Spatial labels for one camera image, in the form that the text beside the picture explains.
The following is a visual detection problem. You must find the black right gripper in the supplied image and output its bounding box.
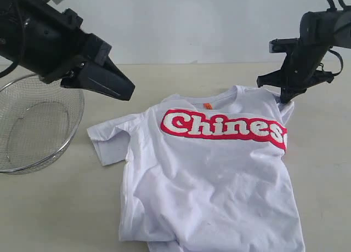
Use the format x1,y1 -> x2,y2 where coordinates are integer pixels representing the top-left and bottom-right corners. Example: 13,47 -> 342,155
256,43 -> 329,104

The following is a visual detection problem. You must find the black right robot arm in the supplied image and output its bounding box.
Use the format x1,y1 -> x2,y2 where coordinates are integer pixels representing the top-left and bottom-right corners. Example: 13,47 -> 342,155
257,10 -> 350,103

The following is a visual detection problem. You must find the round metal mesh basket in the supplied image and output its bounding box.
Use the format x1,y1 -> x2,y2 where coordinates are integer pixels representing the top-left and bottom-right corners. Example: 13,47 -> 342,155
1,74 -> 84,174

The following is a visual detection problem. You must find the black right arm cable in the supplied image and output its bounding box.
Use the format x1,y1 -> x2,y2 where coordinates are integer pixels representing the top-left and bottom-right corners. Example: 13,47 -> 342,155
312,0 -> 347,84

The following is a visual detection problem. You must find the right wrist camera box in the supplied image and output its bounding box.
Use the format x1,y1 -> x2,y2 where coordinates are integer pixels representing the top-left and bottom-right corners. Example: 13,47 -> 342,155
269,38 -> 299,54

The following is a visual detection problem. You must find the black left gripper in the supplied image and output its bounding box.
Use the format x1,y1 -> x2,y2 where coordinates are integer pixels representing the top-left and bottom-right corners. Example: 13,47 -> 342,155
1,0 -> 135,101

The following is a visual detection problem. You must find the white t-shirt red lettering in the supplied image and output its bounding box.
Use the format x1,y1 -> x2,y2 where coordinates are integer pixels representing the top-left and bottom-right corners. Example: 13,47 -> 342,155
87,85 -> 305,251

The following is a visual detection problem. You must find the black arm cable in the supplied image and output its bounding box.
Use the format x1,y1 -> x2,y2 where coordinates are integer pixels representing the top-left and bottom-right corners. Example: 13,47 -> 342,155
312,0 -> 347,84
0,0 -> 28,79

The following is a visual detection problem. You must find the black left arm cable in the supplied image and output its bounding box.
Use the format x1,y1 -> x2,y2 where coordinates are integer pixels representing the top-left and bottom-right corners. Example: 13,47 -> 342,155
0,0 -> 28,79

